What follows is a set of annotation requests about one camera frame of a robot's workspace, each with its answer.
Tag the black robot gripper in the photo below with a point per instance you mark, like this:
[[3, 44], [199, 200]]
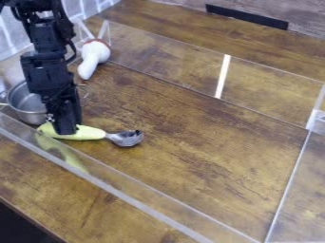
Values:
[[46, 74]]

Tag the green handled metal spoon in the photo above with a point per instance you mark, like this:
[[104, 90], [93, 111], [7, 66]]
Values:
[[126, 138]]

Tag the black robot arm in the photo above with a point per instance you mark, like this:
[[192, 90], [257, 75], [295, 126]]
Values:
[[46, 24]]

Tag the small steel pot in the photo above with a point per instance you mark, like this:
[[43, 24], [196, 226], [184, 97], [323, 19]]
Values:
[[29, 105]]

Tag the white mushroom toy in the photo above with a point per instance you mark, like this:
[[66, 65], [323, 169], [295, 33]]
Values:
[[96, 53]]

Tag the black strip on table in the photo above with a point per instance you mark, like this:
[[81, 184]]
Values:
[[249, 17]]

